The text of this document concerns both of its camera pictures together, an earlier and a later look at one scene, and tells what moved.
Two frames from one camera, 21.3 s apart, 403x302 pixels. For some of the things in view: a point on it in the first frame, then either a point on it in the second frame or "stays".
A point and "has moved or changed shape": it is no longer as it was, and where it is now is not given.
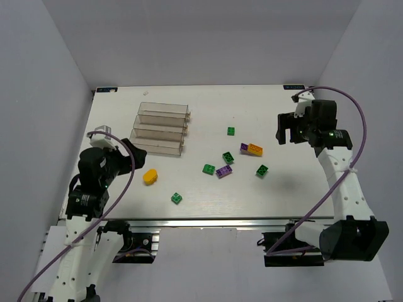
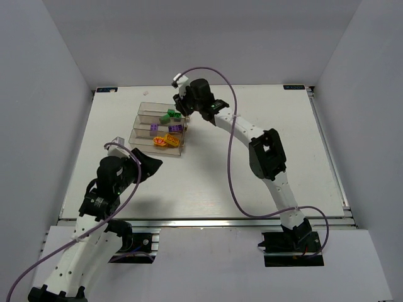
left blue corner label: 106,89 stays
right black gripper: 290,126 → 181,104
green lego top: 231,131 has moved or changed shape
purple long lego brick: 223,171 → 177,128
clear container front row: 158,141 stays
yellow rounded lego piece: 150,177 → 160,141
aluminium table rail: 198,223 stays
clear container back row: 164,109 stays
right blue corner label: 293,87 stays
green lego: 208,169 → 165,119
